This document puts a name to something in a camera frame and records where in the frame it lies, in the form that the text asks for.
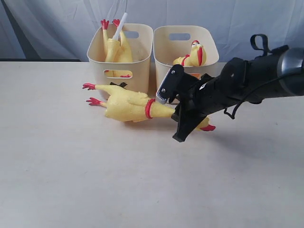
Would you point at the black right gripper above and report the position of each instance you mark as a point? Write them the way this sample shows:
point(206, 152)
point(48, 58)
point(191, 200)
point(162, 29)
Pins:
point(201, 97)

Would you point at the whole rubber chicken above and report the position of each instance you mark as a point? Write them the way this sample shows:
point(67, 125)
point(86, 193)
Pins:
point(128, 106)
point(196, 58)

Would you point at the headless rubber chicken body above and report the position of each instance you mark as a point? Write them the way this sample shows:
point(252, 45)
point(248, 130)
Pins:
point(118, 73)

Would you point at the detached rubber chicken head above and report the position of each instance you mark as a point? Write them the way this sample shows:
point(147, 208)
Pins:
point(116, 51)

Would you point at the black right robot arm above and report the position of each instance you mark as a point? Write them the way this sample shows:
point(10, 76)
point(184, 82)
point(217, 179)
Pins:
point(280, 74)

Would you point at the cream bin marked X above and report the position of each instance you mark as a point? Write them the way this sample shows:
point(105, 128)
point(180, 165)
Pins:
point(134, 74)

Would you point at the cream bin marked O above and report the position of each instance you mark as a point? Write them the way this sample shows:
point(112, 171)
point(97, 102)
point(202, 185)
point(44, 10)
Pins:
point(172, 42)

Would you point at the blue-grey backdrop curtain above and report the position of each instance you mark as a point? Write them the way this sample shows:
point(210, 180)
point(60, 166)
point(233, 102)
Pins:
point(63, 29)

